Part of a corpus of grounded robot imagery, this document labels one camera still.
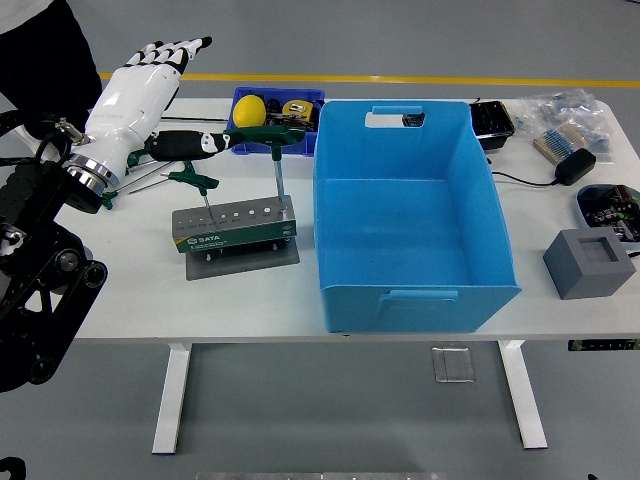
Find yellow tape measure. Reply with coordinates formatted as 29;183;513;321
281;98;321;124

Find green grey hex key holder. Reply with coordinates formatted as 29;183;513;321
171;194;301;281

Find dark blue plastic bin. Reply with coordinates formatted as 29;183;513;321
225;87;327;159

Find yellow foam ball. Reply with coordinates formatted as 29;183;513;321
232;94;267;130

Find black power adapter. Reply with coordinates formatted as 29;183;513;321
554;148;598;187

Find small green T-handle hex key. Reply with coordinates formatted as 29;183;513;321
160;168;221;225

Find clear plastic component bags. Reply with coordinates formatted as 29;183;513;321
512;88;615;164

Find black plastic tray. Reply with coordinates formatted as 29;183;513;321
468;99;516;151

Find black adapter cable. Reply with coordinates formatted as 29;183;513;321
483;155;562;189

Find white table leg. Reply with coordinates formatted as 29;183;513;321
151;343;194;456
497;339;550;450

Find taped resistor strip pack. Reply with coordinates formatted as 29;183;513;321
532;122;590;165

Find black table control panel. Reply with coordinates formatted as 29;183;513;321
567;338;640;352

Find person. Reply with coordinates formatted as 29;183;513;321
0;0;104;126

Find dark metal tool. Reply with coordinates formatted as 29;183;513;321
267;113;320;132

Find silver floor plate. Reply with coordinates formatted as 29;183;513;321
430;344;476;385

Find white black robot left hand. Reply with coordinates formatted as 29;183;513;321
69;35;239;184

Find large green T-handle hex key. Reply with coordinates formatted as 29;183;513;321
223;124;307;214

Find blue-grey tray with electronics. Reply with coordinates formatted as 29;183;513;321
575;183;640;246

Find grey block with square recess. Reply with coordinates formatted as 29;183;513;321
542;228;637;301

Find light blue folding box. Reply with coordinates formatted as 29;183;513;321
313;99;522;335

